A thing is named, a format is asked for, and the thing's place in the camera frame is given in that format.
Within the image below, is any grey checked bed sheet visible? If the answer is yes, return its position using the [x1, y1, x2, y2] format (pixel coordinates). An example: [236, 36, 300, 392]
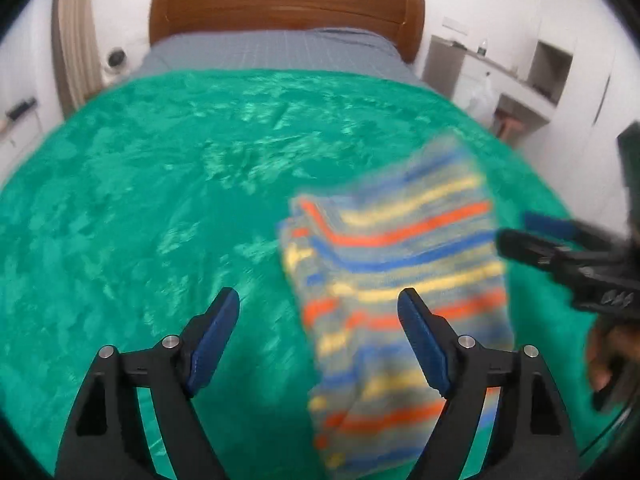
[127, 29, 423, 86]

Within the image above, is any striped knit sweater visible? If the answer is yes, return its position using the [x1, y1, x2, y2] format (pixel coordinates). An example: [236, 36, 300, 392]
[276, 130, 518, 480]

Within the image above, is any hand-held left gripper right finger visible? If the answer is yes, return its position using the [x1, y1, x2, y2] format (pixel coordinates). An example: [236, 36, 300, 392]
[397, 287, 583, 480]

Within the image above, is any black folded cloth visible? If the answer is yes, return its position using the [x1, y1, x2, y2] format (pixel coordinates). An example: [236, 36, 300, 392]
[6, 97, 37, 120]

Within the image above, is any white drawer cabinet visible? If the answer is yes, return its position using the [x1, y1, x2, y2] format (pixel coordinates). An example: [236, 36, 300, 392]
[0, 95, 46, 181]

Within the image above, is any wooden stool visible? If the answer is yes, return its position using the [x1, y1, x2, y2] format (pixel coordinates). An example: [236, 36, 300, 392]
[492, 110, 526, 148]

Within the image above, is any white plastic bag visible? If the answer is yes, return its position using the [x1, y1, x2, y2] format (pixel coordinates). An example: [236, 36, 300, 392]
[467, 72, 496, 121]

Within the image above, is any white wardrobe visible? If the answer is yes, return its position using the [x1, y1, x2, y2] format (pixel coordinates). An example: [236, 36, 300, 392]
[520, 0, 640, 201]

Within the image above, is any wooden headboard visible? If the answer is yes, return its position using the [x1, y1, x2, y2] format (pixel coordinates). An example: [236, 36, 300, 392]
[149, 0, 426, 65]

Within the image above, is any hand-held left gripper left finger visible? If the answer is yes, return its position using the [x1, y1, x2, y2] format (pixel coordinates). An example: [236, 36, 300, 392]
[54, 287, 241, 480]

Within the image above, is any white vanity desk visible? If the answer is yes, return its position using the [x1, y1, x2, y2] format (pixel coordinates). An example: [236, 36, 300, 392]
[422, 35, 573, 141]

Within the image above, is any green satin blanket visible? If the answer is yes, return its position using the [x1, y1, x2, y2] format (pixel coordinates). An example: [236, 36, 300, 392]
[0, 67, 616, 480]

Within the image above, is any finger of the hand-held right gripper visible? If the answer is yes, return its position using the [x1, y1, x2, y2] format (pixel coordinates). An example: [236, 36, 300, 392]
[495, 229, 586, 281]
[522, 211, 601, 246]

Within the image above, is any beige curtain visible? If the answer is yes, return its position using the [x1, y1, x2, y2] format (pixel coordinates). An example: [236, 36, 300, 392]
[50, 0, 108, 121]

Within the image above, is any person's right hand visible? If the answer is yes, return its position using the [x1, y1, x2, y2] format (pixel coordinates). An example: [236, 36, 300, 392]
[585, 317, 640, 393]

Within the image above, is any white desk fan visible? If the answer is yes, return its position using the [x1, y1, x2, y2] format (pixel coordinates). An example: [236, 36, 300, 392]
[104, 46, 130, 77]

